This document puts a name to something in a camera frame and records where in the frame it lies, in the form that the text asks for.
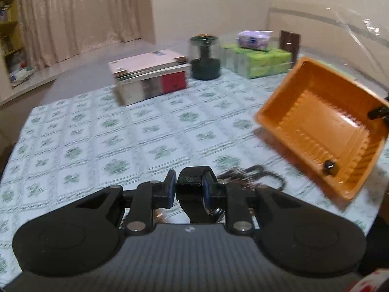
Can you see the small black bead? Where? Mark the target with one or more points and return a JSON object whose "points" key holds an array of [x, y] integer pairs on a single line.
{"points": [[329, 166]]}

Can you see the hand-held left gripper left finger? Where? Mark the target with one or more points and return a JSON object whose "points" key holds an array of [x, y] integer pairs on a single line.
{"points": [[172, 190]]}

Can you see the clear plastic sheet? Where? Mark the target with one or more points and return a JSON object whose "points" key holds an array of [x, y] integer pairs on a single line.
{"points": [[328, 30]]}

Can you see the red white printed object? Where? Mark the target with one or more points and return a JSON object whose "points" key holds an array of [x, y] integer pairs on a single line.
{"points": [[373, 281]]}

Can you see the white box with red panel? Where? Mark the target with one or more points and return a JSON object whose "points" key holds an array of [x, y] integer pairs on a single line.
{"points": [[142, 89]]}

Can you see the black wrist watch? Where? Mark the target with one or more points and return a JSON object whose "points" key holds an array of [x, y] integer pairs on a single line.
{"points": [[190, 178]]}

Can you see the dark green glass jar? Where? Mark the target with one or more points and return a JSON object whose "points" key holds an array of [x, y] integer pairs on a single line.
{"points": [[205, 67]]}

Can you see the stack of books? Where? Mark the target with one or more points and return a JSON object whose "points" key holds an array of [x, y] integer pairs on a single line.
{"points": [[146, 62]]}

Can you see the bright green tissue pack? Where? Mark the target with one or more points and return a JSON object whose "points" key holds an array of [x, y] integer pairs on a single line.
{"points": [[264, 64]]}

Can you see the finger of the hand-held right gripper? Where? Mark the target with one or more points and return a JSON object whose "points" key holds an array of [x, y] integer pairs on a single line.
{"points": [[378, 111]]}

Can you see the orange plastic tray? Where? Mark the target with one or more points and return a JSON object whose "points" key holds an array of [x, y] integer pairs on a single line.
{"points": [[319, 112]]}

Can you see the pale green tissue pack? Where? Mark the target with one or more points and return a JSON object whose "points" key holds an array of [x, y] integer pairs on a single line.
{"points": [[232, 56]]}

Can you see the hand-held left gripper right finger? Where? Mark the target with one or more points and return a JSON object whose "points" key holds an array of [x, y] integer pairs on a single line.
{"points": [[206, 190]]}

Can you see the purple tissue pack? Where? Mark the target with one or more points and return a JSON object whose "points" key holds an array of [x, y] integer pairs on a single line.
{"points": [[253, 41]]}

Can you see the green floral tablecloth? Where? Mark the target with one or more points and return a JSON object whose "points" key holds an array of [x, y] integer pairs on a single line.
{"points": [[121, 146]]}

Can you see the beige curtain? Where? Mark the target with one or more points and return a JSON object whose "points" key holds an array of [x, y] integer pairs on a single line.
{"points": [[76, 12]]}

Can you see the brown cylindrical container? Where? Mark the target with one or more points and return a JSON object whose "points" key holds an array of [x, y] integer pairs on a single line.
{"points": [[290, 42]]}

